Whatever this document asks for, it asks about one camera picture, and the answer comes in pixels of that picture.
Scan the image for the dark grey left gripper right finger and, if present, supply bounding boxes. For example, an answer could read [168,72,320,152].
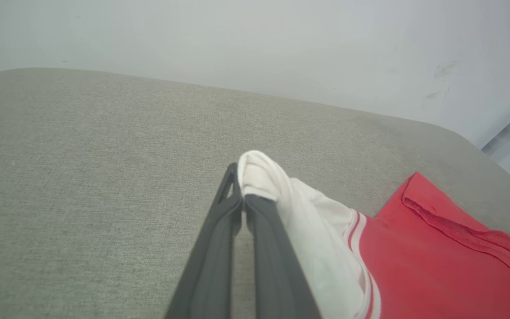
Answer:
[243,194,323,319]

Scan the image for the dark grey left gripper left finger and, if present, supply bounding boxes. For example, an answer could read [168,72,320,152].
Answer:
[164,162,243,319]

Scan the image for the red and white garment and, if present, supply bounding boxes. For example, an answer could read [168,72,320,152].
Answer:
[237,150,510,319]

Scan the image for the grey fabric sofa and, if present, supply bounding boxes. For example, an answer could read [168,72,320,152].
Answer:
[0,67,510,319]

